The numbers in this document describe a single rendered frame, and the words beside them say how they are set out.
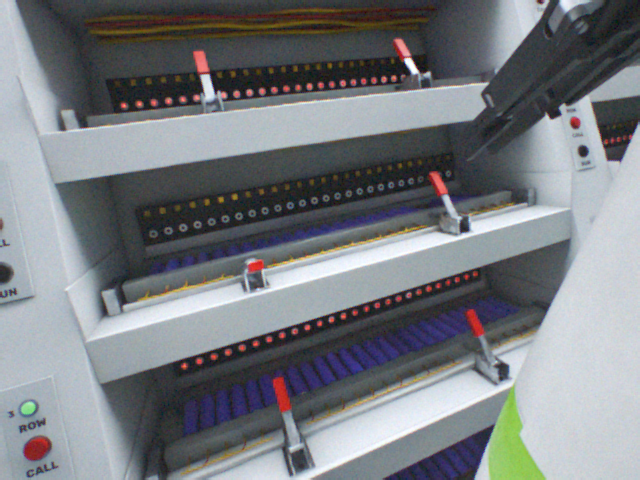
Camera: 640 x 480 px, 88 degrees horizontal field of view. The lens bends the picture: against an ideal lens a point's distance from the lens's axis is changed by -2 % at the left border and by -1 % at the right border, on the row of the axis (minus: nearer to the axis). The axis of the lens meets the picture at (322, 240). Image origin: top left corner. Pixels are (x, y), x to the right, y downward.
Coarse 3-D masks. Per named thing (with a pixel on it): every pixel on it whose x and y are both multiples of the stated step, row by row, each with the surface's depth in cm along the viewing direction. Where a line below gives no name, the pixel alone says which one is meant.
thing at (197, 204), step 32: (416, 160) 59; (448, 160) 61; (256, 192) 51; (288, 192) 53; (320, 192) 55; (352, 192) 56; (384, 192) 58; (160, 224) 47; (192, 224) 49; (224, 224) 50
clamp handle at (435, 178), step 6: (432, 174) 45; (438, 174) 45; (432, 180) 45; (438, 180) 45; (438, 186) 44; (444, 186) 44; (438, 192) 44; (444, 192) 44; (444, 198) 44; (444, 204) 44; (450, 204) 44; (450, 210) 43; (450, 216) 43; (456, 216) 43
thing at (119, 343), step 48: (432, 192) 61; (480, 192) 61; (528, 192) 50; (192, 240) 49; (432, 240) 42; (480, 240) 42; (528, 240) 45; (96, 288) 34; (240, 288) 36; (288, 288) 35; (336, 288) 37; (384, 288) 39; (96, 336) 30; (144, 336) 31; (192, 336) 32; (240, 336) 34
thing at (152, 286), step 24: (504, 192) 52; (408, 216) 47; (312, 240) 42; (336, 240) 43; (360, 240) 45; (216, 264) 39; (240, 264) 40; (264, 264) 41; (144, 288) 36; (168, 288) 37
